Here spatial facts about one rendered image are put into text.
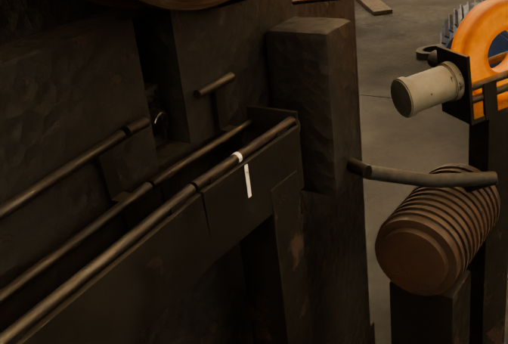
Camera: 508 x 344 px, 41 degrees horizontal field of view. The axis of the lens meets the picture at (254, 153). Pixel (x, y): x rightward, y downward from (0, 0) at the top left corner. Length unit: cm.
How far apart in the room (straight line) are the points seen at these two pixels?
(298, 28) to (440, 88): 24
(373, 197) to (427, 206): 115
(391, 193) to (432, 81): 118
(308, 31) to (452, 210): 33
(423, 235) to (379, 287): 80
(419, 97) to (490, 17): 15
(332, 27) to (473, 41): 24
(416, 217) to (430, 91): 18
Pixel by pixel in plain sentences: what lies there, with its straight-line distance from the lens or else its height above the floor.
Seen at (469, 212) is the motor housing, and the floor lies 51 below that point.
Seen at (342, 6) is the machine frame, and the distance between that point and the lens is 113.
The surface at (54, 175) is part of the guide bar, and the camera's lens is 68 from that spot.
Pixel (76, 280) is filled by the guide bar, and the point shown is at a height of 70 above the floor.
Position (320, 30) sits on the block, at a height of 80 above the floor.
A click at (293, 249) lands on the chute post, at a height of 55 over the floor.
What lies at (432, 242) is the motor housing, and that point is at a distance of 96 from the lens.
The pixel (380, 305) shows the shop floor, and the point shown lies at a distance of 169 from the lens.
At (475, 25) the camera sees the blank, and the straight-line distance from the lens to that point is 104.
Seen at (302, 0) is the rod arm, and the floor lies 87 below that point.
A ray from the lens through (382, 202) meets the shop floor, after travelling 212.
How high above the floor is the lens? 102
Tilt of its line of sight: 24 degrees down
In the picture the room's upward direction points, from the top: 7 degrees counter-clockwise
